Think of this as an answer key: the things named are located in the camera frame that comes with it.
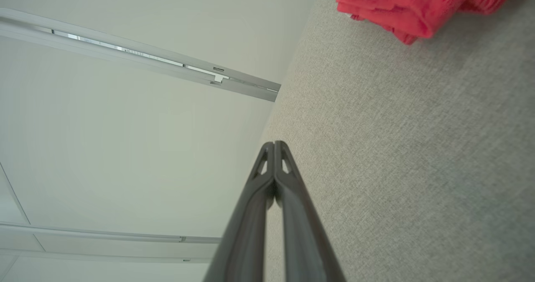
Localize grey fabric sofa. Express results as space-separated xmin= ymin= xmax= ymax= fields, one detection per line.
xmin=259 ymin=0 xmax=535 ymax=282

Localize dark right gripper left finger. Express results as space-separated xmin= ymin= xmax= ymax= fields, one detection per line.
xmin=204 ymin=141 xmax=275 ymax=282

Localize red shorts with white stripe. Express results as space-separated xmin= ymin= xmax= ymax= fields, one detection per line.
xmin=336 ymin=0 xmax=519 ymax=45

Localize grey wall baseboard rail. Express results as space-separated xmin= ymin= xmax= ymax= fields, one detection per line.
xmin=0 ymin=8 xmax=281 ymax=103

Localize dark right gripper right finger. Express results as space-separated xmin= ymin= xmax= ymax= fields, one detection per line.
xmin=274 ymin=140 xmax=346 ymax=282

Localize white wall panel rail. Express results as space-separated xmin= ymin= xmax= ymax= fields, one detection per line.
xmin=0 ymin=221 xmax=222 ymax=245

